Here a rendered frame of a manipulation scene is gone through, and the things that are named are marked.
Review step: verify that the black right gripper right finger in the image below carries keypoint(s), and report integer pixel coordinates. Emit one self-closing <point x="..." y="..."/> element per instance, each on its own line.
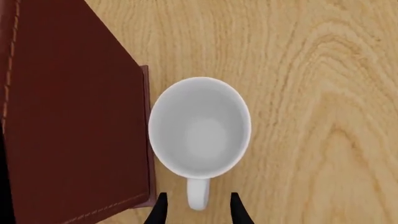
<point x="240" y="213"/>

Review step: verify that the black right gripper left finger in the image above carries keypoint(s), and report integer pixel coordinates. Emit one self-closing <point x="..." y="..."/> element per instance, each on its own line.
<point x="159" y="213"/>

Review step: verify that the white ceramic mug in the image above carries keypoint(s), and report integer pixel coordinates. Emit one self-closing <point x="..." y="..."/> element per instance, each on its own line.
<point x="199" y="130"/>

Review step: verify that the red-brown desk caddy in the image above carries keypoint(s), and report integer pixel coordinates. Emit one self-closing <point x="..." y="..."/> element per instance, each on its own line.
<point x="74" y="121"/>

